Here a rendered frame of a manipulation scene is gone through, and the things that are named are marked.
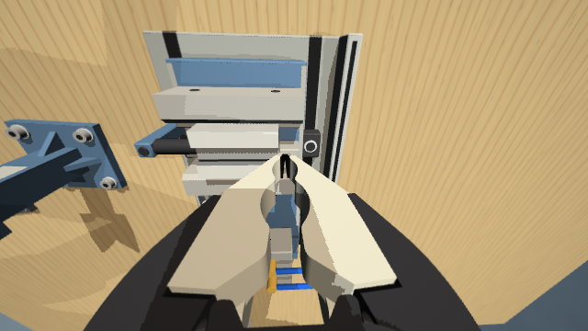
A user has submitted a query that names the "grey slotted metal block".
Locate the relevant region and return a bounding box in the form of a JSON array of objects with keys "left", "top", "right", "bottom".
[{"left": 186, "top": 123, "right": 280, "bottom": 179}]

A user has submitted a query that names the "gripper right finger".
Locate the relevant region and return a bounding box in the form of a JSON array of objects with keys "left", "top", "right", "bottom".
[{"left": 285, "top": 153, "right": 481, "bottom": 331}]

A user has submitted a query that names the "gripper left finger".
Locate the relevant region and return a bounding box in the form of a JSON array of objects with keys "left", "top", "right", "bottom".
[{"left": 83, "top": 153, "right": 285, "bottom": 331}]

